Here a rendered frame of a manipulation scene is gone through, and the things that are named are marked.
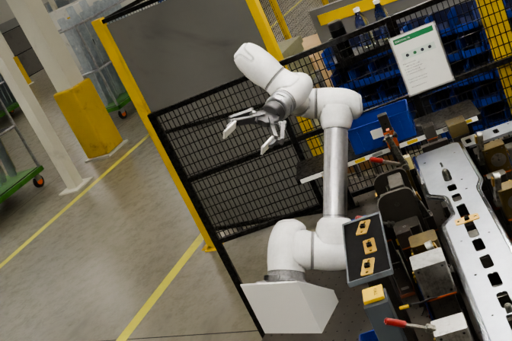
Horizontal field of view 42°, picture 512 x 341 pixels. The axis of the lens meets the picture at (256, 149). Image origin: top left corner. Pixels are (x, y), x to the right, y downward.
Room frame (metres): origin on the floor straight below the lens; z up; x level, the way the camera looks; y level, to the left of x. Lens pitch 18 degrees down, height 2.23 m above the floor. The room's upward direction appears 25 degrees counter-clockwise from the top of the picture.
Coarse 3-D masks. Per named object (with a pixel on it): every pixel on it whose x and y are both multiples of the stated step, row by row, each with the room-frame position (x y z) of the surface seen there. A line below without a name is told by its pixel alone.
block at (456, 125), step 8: (448, 120) 2.74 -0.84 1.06; (456, 120) 2.70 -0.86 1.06; (464, 120) 2.67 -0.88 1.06; (448, 128) 2.68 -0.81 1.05; (456, 128) 2.67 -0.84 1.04; (464, 128) 2.67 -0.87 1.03; (456, 136) 2.67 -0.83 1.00; (464, 136) 2.67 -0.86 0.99; (472, 152) 2.67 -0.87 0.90; (472, 160) 2.67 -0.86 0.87
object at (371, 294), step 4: (380, 284) 1.64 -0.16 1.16; (368, 288) 1.64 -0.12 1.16; (372, 288) 1.63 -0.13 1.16; (376, 288) 1.62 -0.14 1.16; (380, 288) 1.62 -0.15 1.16; (364, 292) 1.63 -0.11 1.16; (368, 292) 1.63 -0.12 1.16; (372, 292) 1.62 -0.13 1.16; (376, 292) 1.61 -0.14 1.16; (380, 292) 1.60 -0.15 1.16; (364, 296) 1.62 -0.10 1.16; (368, 296) 1.61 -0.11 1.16; (372, 296) 1.60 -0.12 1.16; (376, 296) 1.59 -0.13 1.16; (380, 296) 1.58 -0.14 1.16; (384, 296) 1.59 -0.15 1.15; (364, 300) 1.60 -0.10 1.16; (368, 300) 1.59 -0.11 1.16; (372, 300) 1.59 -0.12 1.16; (376, 300) 1.59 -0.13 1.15
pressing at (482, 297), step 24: (456, 144) 2.61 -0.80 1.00; (432, 168) 2.49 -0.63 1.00; (456, 168) 2.40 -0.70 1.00; (432, 192) 2.31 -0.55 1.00; (456, 192) 2.23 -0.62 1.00; (480, 192) 2.16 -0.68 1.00; (456, 216) 2.07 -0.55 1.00; (480, 216) 2.00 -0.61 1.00; (456, 240) 1.93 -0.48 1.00; (504, 240) 1.81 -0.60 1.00; (456, 264) 1.80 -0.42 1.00; (480, 264) 1.75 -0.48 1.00; (504, 264) 1.70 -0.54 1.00; (480, 288) 1.64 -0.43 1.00; (504, 288) 1.59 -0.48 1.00; (480, 312) 1.55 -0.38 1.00; (504, 312) 1.50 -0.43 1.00; (504, 336) 1.42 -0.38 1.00
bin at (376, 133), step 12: (384, 108) 3.00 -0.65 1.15; (396, 108) 2.98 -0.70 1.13; (408, 108) 2.94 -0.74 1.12; (360, 120) 3.04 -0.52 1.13; (372, 120) 3.02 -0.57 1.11; (396, 120) 2.83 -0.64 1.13; (408, 120) 2.82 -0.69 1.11; (348, 132) 2.90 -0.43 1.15; (360, 132) 2.89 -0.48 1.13; (372, 132) 2.87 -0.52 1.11; (396, 132) 2.84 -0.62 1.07; (408, 132) 2.82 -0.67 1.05; (360, 144) 2.89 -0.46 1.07; (372, 144) 2.88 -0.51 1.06; (384, 144) 2.86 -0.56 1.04
